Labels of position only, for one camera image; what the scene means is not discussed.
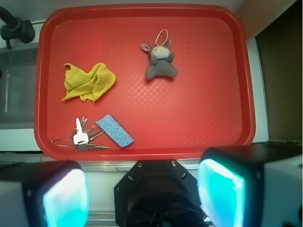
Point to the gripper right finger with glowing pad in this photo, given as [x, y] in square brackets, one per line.
[260, 185]

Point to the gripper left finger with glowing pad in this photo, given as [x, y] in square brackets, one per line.
[43, 194]

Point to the silver keys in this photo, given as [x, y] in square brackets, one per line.
[81, 138]

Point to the blue sponge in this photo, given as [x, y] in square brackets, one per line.
[115, 131]

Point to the yellow crumpled cloth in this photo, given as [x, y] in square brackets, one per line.
[87, 85]

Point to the red plastic tray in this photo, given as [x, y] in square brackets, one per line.
[208, 104]

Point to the grey sink basin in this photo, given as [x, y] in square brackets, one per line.
[17, 86]

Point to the grey plush donkey toy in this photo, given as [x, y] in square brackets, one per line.
[161, 58]

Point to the grey sink faucet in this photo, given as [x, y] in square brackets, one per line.
[15, 28]

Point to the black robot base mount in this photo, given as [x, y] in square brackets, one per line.
[158, 194]

